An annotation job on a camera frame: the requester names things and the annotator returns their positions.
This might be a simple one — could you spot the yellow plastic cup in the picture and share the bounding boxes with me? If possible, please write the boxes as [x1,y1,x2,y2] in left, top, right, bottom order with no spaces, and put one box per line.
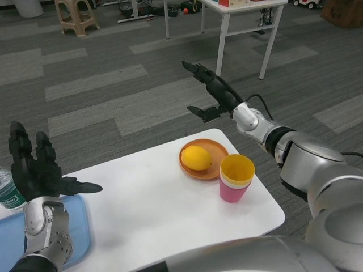
[220,154,256,187]

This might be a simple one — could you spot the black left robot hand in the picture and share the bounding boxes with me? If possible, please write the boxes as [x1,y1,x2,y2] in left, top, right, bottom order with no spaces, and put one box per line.
[8,121,103,203]

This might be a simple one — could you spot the orange round plate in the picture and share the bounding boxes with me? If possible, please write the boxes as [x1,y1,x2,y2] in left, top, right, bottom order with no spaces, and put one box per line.
[179,138,230,181]

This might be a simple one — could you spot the red and beige tissue box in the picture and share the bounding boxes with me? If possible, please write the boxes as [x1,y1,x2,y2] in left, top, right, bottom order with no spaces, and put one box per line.
[217,0,251,7]

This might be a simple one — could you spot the clear plastic water bottle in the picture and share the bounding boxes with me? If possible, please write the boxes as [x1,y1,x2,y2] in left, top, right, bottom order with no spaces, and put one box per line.
[0,168,25,211]

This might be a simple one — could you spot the large white toy car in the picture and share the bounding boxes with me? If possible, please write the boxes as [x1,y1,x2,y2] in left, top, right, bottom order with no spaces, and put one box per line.
[293,0,319,9]

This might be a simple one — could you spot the yellow lemon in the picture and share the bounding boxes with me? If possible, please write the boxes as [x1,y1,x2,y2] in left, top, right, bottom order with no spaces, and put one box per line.
[181,146,213,171]

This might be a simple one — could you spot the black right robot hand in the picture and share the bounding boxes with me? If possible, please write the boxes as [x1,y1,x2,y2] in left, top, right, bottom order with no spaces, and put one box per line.
[181,60,245,124]

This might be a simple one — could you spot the white planter pot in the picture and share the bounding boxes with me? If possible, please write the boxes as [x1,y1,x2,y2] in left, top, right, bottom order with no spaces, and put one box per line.
[27,0,44,17]

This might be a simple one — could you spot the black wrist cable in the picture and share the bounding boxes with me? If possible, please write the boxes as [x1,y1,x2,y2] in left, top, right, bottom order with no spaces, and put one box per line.
[244,94,275,122]

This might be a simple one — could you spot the brown cardboard box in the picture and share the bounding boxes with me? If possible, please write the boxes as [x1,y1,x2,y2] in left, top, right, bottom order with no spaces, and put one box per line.
[320,0,363,31]

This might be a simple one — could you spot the pink plastic cup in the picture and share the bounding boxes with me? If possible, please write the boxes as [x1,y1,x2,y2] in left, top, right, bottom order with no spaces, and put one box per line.
[218,177,251,204]

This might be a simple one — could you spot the white metal-legged table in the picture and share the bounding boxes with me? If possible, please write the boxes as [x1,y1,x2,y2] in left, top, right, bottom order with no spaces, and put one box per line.
[164,0,289,81]

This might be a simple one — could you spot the white desk leg base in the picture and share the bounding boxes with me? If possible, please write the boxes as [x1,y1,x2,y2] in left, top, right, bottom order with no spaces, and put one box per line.
[117,0,151,24]

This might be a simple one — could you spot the white plastic cup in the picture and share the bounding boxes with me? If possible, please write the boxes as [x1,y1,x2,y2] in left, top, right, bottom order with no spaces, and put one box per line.
[219,172,255,191]

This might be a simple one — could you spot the blue plastic tray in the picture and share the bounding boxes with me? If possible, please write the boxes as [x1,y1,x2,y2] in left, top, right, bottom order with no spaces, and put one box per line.
[0,193,92,272]

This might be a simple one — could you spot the black bag with yellow strap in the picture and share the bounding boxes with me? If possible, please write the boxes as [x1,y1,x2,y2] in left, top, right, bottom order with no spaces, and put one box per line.
[180,0,202,14]

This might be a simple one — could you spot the beige plastic stool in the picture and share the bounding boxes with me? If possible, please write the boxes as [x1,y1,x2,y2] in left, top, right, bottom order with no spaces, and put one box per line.
[54,0,101,37]

